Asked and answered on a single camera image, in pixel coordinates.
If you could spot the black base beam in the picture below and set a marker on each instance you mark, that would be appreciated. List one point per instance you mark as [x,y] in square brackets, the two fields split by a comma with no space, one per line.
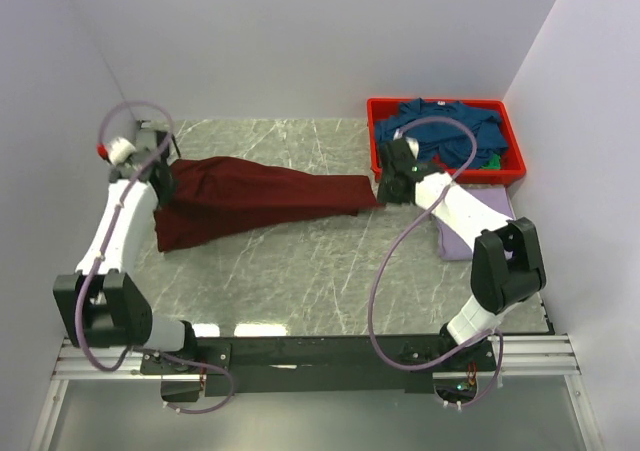
[299,364]

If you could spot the blue t-shirt in bin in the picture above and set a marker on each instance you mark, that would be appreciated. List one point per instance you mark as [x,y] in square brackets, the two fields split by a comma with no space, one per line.
[450,131]

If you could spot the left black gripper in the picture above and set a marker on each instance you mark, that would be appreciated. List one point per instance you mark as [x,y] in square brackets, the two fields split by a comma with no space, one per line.
[166,194]

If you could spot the red plastic bin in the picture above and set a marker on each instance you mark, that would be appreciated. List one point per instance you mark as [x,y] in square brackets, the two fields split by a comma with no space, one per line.
[513,165]

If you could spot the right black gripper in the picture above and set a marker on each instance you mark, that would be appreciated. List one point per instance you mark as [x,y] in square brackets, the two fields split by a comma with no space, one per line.
[384,195]

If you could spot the dark red t-shirt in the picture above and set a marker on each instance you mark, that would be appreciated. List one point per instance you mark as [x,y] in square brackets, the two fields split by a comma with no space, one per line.
[223,196]

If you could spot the aluminium frame rail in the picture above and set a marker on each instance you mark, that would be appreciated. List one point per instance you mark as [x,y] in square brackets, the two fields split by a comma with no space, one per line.
[523,356]

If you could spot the green garment in bin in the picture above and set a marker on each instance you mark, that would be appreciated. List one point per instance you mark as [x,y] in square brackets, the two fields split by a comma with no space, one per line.
[493,163]

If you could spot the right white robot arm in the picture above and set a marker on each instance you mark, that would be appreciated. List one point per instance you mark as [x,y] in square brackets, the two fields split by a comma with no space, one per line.
[507,264]

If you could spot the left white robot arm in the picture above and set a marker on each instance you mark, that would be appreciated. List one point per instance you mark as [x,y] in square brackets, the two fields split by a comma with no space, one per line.
[99,303]

